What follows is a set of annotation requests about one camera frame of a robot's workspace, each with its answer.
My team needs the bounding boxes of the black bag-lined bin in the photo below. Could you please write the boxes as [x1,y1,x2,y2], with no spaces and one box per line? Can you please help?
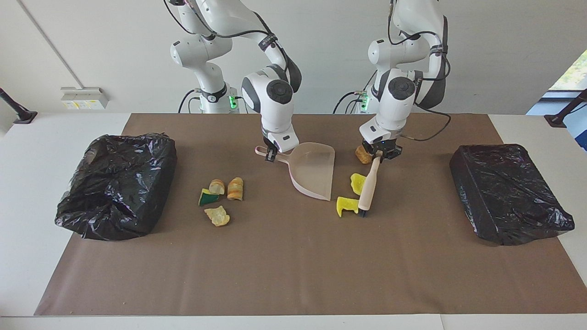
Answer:
[55,133,178,242]
[449,144,575,247]

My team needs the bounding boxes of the beige plastic dustpan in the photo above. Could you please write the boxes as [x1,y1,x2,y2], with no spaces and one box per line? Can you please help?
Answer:
[255,142,336,201]

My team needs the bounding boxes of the white wall socket box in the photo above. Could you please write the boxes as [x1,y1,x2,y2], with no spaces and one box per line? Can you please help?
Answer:
[61,87,110,110]

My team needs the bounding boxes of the black stand foot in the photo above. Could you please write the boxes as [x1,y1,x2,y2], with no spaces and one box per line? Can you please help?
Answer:
[0,87,38,125]
[544,88,587,128]

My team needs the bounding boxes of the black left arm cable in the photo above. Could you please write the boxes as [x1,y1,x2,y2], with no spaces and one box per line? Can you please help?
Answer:
[388,0,452,142]

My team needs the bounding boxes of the white wall cable conduit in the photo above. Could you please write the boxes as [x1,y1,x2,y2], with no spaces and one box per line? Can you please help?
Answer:
[17,0,84,88]

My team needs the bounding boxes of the window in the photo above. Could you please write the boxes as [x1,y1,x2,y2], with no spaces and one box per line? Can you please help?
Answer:
[548,48,587,92]

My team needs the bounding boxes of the brown paper table mat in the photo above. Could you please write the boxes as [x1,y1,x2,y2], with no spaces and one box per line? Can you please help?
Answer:
[34,113,587,317]

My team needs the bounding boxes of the beige hand brush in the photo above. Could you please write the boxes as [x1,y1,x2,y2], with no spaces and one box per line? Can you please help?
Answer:
[358,151,383,218]

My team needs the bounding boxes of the notched yellow sponge piece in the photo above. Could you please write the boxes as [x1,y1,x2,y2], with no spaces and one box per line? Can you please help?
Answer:
[336,196,361,218]

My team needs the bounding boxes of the black base cables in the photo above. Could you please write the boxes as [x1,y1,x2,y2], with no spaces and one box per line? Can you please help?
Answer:
[332,89,367,114]
[178,89,202,114]

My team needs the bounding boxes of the green and yellow sponge piece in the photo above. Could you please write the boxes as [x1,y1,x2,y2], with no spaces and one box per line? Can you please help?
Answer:
[198,188,220,207]

